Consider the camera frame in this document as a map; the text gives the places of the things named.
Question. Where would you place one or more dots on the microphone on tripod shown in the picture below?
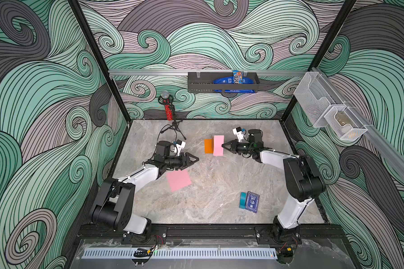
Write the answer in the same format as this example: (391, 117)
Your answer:
(166, 99)

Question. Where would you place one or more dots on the large clear plastic bin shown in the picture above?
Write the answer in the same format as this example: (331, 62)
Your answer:
(313, 98)

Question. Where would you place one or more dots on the aluminium rail back wall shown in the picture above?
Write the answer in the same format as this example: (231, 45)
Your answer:
(184, 72)

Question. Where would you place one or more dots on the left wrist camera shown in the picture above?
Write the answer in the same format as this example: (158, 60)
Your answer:
(177, 147)

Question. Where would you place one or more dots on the white slotted cable duct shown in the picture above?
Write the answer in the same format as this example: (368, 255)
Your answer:
(185, 253)

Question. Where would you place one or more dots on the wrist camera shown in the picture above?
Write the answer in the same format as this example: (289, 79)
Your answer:
(177, 147)
(239, 133)

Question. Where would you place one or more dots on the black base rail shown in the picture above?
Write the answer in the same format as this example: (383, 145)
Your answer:
(240, 231)

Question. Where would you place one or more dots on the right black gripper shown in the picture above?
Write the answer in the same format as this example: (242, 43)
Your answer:
(235, 147)

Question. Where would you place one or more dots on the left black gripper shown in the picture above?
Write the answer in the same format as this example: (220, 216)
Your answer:
(183, 165)

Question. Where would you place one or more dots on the pink paper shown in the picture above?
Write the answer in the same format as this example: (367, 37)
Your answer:
(218, 141)
(178, 179)

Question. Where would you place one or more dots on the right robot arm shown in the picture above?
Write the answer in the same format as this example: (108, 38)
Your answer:
(303, 179)

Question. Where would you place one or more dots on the aluminium rail right wall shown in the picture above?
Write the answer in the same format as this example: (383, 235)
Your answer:
(388, 153)

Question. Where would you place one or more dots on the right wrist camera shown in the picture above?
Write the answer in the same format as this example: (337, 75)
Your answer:
(239, 133)

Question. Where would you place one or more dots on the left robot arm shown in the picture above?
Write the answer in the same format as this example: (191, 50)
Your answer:
(113, 204)

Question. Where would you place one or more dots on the blue card box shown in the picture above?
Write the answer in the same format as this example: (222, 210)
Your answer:
(252, 202)

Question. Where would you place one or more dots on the black wall shelf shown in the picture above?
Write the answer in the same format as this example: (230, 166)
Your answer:
(203, 83)

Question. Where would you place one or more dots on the small clear plastic bin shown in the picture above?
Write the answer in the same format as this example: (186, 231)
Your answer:
(345, 123)

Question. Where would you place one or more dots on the aluminium rail wall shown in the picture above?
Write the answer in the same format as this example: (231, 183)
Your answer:
(184, 72)
(388, 153)

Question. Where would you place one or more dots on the blue snack packet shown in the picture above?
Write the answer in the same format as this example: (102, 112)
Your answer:
(236, 78)

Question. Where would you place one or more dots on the orange square paper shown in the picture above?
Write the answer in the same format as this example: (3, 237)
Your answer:
(208, 146)

